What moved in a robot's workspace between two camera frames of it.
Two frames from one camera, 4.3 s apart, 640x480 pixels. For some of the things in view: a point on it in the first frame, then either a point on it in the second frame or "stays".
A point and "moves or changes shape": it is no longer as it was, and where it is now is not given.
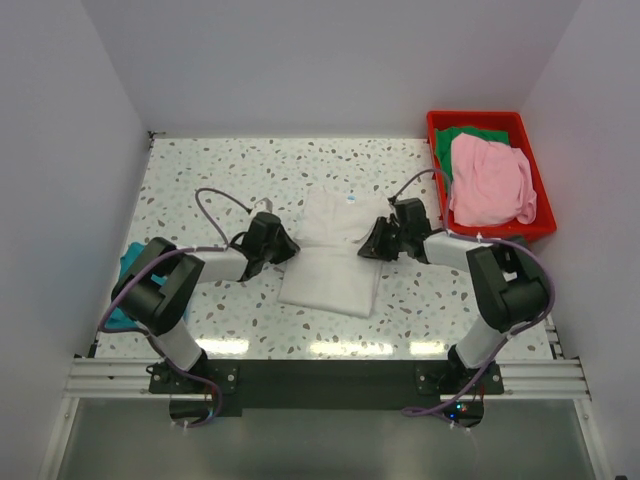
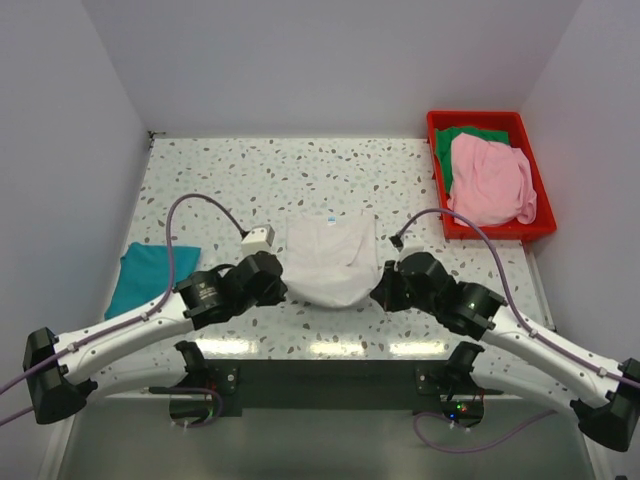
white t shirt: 328,271 moves or changes shape
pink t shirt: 491,183 stays
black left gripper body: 279,251 -> 271,297
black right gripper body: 388,240 -> 396,295
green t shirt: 444,142 stays
